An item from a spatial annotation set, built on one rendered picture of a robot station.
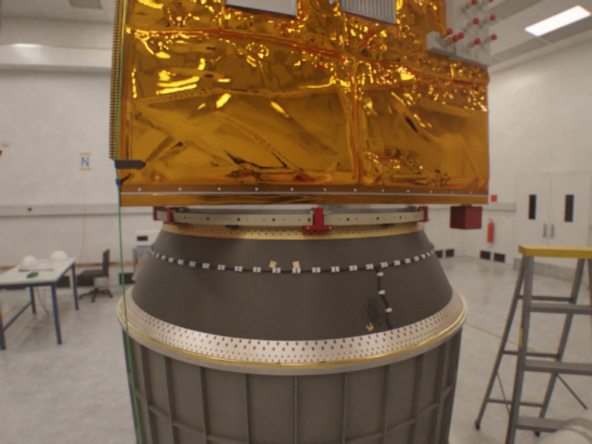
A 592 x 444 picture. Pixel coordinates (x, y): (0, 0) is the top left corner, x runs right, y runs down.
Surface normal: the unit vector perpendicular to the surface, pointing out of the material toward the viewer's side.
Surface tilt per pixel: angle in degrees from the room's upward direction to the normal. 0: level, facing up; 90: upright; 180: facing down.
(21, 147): 90
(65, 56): 90
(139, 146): 90
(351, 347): 43
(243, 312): 62
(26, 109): 90
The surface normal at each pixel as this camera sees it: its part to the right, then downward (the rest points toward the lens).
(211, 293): -0.29, -0.40
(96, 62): 0.36, 0.07
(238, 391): -0.18, 0.07
